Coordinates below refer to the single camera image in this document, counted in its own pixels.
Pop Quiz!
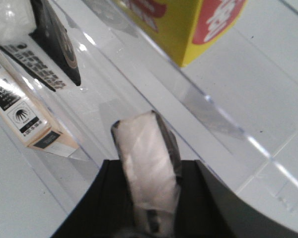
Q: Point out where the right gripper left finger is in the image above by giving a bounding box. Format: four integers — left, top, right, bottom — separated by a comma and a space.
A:
52, 160, 135, 238

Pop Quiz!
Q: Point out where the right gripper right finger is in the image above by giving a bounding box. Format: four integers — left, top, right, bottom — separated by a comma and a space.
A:
175, 160, 298, 238

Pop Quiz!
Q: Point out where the black white tissue pack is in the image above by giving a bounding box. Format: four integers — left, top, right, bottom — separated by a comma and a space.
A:
111, 111, 182, 238

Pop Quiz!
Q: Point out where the black tissue pack on shelf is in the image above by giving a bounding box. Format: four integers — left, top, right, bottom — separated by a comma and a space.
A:
0, 0, 81, 92

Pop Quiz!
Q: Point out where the right clear acrylic shelf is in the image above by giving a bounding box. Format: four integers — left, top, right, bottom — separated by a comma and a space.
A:
0, 0, 298, 216

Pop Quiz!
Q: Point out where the beige barcode carton box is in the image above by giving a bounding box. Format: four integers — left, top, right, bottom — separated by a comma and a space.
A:
0, 52, 79, 157

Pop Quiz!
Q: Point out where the yellow nabati wafer box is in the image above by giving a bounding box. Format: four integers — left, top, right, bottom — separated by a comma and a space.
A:
114, 0, 246, 67

